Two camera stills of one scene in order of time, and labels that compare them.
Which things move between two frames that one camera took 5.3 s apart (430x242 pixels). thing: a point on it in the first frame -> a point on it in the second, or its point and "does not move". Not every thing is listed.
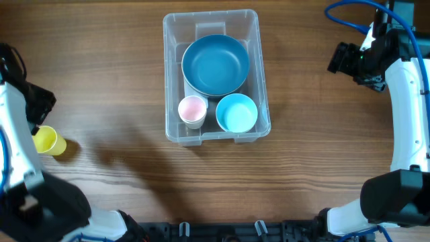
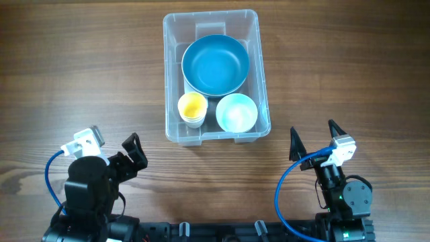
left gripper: (40, 109) -> (122, 161)
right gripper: (345, 59) -> (316, 163)
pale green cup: (193, 124) does not move
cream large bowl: (214, 74) does not move
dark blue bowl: (215, 65) does not move
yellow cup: (47, 141) -> (192, 106)
